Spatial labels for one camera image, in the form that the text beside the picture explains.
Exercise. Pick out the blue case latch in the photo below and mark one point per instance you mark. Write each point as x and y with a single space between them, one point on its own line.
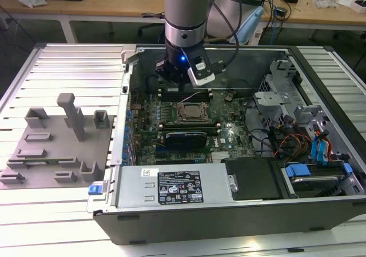
95 190

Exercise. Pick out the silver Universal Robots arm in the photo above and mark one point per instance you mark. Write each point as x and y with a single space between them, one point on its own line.
183 11

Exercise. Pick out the black plastic shroud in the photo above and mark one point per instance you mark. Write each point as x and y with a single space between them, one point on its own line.
251 180

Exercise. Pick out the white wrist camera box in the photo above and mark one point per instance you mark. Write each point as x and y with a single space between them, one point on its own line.
201 78

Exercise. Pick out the silver chipset heatsink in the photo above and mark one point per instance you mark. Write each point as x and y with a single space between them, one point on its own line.
218 157

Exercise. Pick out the black graphics card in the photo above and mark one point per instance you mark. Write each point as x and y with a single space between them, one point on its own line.
186 139

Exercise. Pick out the silver power supply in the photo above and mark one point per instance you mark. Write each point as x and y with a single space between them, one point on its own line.
137 188

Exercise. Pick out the black office chair base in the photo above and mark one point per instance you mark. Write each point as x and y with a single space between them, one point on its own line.
148 27

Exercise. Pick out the open black PC case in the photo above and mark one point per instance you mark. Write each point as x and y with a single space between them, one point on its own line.
200 225

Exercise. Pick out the black RAM slot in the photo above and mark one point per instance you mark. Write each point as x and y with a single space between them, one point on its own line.
168 95
213 132
188 126
168 98
188 122
168 89
188 129
168 92

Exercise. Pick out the hard disk in blue carrier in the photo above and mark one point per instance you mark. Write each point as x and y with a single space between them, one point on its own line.
314 182

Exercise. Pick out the grey parts rack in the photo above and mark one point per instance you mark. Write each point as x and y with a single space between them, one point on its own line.
57 154

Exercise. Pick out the white flat box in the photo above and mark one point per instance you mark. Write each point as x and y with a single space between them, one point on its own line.
349 3

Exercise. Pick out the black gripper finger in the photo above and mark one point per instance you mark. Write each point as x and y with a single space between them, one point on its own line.
164 68

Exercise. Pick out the wooden desk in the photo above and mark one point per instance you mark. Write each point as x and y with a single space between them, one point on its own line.
85 5

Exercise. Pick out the silver metal drive cage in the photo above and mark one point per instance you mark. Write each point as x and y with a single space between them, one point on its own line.
268 97

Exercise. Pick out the green motherboard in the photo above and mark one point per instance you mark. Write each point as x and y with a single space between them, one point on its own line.
234 142

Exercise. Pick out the CPU socket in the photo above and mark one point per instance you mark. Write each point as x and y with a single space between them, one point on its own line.
180 120

